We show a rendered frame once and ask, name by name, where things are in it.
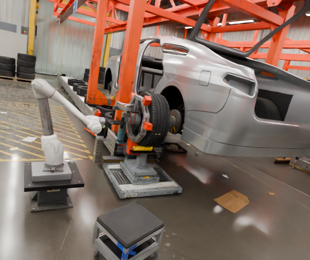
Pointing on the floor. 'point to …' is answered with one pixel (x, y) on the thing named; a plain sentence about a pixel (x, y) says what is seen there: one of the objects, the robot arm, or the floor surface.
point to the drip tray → (174, 147)
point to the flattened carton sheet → (232, 201)
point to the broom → (282, 161)
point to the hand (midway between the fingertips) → (121, 123)
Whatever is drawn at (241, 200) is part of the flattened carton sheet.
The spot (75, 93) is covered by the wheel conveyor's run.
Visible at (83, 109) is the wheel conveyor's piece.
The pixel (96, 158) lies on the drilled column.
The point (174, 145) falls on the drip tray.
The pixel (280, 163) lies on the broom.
